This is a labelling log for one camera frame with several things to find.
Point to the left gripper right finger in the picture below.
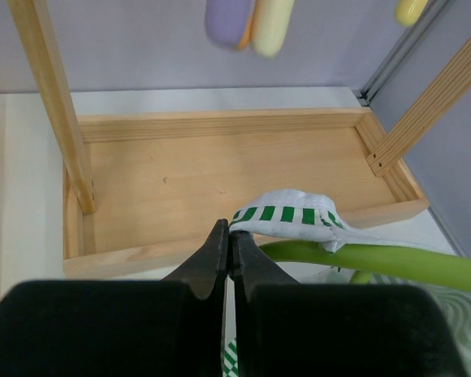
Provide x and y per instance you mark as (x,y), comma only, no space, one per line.
(285,328)

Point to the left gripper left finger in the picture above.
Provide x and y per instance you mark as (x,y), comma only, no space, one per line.
(169,327)

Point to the green white striped tank top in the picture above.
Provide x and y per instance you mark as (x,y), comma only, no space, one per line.
(291,214)

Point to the green hanger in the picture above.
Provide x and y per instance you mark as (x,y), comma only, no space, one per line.
(404,262)

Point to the purple hanger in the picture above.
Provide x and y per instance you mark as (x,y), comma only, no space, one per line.
(226,20)

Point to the cream hanger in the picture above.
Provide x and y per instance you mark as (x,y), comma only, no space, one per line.
(269,26)

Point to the yellow hanger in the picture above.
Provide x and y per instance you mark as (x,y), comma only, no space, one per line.
(407,12)

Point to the orange hanger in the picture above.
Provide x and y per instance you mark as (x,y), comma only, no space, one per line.
(245,39)

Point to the wooden clothes rack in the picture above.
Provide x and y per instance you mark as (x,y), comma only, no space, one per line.
(142,191)

